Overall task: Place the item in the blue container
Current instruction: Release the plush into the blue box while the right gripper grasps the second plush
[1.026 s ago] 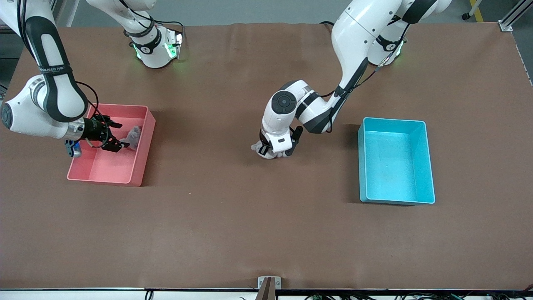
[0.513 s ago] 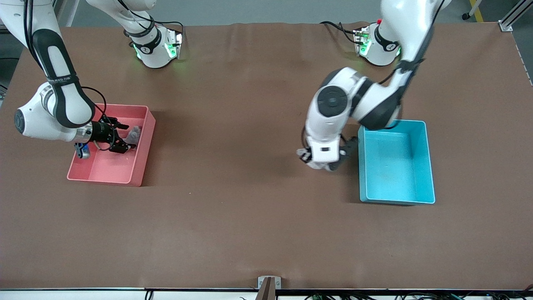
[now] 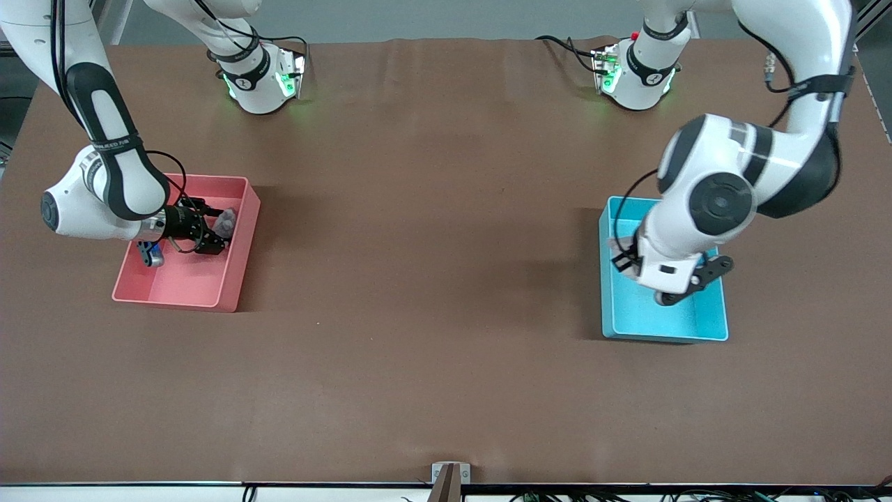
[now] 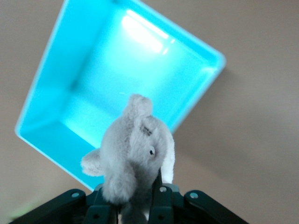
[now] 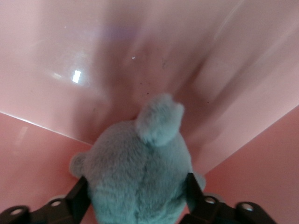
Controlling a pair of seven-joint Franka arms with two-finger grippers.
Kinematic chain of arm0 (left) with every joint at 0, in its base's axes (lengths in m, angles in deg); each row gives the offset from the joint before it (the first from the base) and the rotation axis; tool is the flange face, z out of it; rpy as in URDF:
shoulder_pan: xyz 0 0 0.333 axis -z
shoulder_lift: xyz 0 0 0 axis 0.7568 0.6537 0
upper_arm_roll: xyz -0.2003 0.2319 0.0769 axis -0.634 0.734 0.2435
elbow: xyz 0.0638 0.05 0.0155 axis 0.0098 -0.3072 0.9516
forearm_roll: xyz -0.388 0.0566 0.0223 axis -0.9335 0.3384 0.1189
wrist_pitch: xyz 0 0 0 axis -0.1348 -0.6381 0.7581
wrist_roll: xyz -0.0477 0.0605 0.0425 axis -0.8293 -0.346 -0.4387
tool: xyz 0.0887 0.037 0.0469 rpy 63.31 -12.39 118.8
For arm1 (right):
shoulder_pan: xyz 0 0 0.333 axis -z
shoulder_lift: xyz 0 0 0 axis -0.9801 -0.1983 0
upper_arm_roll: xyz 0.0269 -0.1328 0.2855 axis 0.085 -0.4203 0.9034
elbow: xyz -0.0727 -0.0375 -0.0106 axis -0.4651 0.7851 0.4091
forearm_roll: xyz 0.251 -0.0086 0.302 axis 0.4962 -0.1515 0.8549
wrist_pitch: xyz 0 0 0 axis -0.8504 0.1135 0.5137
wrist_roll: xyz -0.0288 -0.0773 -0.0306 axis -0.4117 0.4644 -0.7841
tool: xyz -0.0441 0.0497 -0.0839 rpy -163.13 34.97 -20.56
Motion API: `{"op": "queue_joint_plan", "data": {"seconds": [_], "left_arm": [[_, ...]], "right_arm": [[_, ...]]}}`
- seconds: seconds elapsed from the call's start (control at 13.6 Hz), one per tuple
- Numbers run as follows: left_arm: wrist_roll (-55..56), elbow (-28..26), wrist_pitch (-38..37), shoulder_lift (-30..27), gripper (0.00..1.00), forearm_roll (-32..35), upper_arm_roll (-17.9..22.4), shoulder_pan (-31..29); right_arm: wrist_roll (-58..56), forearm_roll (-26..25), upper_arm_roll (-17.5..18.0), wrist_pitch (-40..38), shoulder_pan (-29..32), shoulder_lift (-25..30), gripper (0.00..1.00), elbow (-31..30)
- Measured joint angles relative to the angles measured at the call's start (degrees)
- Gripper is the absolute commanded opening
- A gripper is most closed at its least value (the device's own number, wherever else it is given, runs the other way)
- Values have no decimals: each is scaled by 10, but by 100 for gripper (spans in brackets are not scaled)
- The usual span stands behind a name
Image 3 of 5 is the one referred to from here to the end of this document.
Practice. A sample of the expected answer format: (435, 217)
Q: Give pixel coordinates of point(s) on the grey metal bracket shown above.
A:
(437, 473)

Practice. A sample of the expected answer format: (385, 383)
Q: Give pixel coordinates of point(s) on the pink plastic box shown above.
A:
(188, 286)

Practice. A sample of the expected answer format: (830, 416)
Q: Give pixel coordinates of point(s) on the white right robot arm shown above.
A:
(70, 213)

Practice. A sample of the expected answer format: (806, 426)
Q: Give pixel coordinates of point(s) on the brown pole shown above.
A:
(446, 489)

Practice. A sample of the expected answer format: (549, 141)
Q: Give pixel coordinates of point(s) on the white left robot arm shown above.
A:
(801, 42)

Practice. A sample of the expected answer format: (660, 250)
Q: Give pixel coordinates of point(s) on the brown table mat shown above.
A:
(418, 279)

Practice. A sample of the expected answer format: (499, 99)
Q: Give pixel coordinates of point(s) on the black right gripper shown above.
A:
(182, 224)

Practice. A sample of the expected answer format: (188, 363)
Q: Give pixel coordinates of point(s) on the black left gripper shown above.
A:
(622, 261)

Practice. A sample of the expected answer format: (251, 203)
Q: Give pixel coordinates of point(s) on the small grey plush toy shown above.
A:
(223, 222)

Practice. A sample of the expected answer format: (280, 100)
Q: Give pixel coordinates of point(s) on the blue plastic box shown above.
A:
(641, 314)

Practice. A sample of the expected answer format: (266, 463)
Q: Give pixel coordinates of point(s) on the white table edge rail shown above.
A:
(139, 494)

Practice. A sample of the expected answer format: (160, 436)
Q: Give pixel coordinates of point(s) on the aluminium frame post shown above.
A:
(871, 14)

